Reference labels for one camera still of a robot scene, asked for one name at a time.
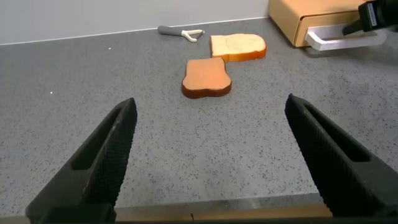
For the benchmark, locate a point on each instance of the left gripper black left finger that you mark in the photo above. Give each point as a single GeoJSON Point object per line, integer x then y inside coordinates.
{"type": "Point", "coordinates": [99, 174]}

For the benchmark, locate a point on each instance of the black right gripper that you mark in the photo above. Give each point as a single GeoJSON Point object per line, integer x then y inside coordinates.
{"type": "Point", "coordinates": [384, 14]}

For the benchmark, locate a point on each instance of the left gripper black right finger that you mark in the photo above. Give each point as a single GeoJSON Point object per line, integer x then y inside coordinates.
{"type": "Point", "coordinates": [335, 165]}

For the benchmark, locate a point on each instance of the yellow drawer cabinet shell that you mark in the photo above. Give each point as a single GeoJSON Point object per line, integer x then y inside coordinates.
{"type": "Point", "coordinates": [298, 7]}

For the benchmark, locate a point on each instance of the brown toast slice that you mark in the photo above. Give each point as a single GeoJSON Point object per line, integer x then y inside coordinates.
{"type": "Point", "coordinates": [206, 76]}

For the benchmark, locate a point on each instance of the white bread slice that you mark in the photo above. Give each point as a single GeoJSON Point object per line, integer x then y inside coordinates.
{"type": "Point", "coordinates": [237, 45]}

